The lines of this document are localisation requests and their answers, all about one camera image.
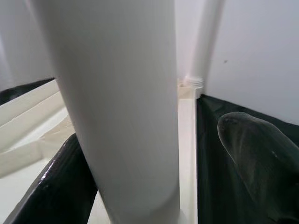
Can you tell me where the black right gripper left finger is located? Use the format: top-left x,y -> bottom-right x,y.
3,133 -> 99,224

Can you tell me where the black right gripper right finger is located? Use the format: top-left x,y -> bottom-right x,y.
217,111 -> 299,224

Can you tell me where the white plastic children table top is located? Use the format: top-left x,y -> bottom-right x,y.
0,79 -> 204,224

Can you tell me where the white tapered plastic table leg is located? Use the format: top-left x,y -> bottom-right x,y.
30,0 -> 187,224
184,0 -> 226,98

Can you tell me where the black table cloth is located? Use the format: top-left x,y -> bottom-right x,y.
0,78 -> 299,224

